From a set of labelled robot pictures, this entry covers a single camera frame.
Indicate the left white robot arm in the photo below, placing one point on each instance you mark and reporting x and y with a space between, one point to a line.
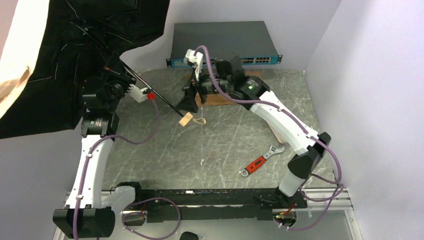
85 215

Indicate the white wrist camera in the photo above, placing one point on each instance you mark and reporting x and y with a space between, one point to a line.
195 60
140 94

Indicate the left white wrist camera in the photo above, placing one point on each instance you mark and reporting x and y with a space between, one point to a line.
140 94

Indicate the wooden base board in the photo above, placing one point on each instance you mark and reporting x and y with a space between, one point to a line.
218 99

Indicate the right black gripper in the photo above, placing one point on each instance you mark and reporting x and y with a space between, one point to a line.
198 87

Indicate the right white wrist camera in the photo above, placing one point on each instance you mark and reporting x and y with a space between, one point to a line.
195 60

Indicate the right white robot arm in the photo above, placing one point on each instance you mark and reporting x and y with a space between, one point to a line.
250 91

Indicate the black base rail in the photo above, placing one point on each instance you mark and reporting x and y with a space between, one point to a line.
260 204

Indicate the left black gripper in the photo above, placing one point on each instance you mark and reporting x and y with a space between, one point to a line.
117 75

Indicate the grey network switch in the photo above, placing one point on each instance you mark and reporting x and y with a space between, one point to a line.
250 40

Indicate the red handled adjustable wrench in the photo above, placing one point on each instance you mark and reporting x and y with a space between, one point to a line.
257 163

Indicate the beige black folding umbrella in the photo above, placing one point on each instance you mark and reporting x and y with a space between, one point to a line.
78 39

